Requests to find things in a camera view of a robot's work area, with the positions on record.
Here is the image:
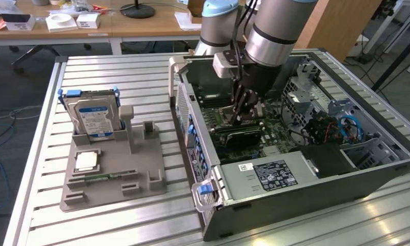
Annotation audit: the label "grey parts rack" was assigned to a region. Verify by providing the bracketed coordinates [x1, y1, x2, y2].
[60, 105, 168, 213]

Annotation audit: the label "black office chair base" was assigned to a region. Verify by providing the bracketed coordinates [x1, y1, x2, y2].
[9, 45, 61, 75]

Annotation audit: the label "white floor box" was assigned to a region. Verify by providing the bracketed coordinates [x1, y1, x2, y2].
[347, 34, 370, 60]

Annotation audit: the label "green motherboard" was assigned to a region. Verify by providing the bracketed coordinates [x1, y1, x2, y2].
[190, 84, 297, 165]

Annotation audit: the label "black stand pole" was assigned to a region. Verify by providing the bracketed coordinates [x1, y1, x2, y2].
[370, 25, 410, 93]

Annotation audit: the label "silver CPU chip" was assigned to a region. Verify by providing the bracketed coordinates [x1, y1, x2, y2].
[74, 152, 100, 172]

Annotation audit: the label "grey power supply unit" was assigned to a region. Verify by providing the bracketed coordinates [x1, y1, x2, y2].
[220, 151, 321, 202]

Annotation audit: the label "white box round recess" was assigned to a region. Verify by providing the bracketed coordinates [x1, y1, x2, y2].
[45, 14, 78, 33]

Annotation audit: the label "blue wire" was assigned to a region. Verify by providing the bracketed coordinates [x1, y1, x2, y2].
[339, 114, 365, 144]

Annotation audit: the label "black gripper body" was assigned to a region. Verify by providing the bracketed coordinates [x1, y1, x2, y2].
[241, 63, 283, 97]

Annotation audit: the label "black wire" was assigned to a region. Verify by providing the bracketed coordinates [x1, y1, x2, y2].
[286, 122, 317, 149]

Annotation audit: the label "white printed box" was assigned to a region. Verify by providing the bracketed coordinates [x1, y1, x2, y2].
[76, 13, 101, 29]

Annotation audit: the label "wooden desk white frame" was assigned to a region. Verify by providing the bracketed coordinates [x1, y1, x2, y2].
[0, 0, 206, 56]

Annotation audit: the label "black grey PC case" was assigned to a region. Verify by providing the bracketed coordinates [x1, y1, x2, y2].
[168, 48, 410, 242]

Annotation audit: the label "hard disk blue carrier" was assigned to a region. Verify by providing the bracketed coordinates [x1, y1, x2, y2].
[57, 88, 121, 141]

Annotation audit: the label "wooden cabinet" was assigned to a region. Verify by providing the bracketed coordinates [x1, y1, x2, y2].
[295, 0, 383, 62]

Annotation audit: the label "black lamp base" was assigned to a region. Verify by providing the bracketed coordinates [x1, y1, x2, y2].
[118, 0, 157, 19]

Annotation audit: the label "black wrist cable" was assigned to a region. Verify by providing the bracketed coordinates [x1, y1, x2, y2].
[231, 0, 262, 80]

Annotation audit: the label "perforated silver disk bay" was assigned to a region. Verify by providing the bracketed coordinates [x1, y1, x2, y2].
[279, 75, 337, 129]

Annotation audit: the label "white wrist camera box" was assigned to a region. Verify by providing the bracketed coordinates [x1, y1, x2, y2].
[212, 51, 242, 79]

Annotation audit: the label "white box black lid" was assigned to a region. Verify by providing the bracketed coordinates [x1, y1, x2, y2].
[1, 14, 37, 31]

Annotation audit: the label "white plastic bags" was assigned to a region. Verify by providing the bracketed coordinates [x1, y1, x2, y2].
[0, 0, 21, 16]

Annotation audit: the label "white desk leg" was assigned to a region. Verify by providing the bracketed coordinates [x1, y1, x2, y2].
[362, 0, 409, 53]

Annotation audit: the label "red wire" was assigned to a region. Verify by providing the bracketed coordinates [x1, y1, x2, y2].
[322, 121, 341, 144]

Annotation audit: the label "clear bag of parts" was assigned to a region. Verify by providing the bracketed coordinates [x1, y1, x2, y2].
[68, 0, 106, 15]

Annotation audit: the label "green RAM stick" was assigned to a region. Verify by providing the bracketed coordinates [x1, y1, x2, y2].
[85, 171, 138, 182]

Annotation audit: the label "RAM slot white clips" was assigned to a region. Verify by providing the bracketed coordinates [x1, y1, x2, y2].
[194, 89, 234, 96]
[212, 125, 263, 132]
[200, 98, 234, 104]

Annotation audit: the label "blue floor cable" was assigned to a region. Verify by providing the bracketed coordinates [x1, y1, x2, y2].
[0, 122, 14, 218]

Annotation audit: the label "white booklet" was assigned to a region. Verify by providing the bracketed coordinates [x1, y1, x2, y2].
[174, 11, 202, 31]

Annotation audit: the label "plain silver disk bay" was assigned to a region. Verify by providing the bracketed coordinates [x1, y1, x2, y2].
[339, 137, 402, 172]

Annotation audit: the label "brown cardboard box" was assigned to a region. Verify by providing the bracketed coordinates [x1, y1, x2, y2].
[186, 0, 206, 18]

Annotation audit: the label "CPU socket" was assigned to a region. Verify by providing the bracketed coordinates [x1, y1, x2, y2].
[218, 106, 237, 124]

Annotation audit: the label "black graphics card silver bracket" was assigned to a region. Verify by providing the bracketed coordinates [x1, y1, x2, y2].
[210, 127, 261, 149]

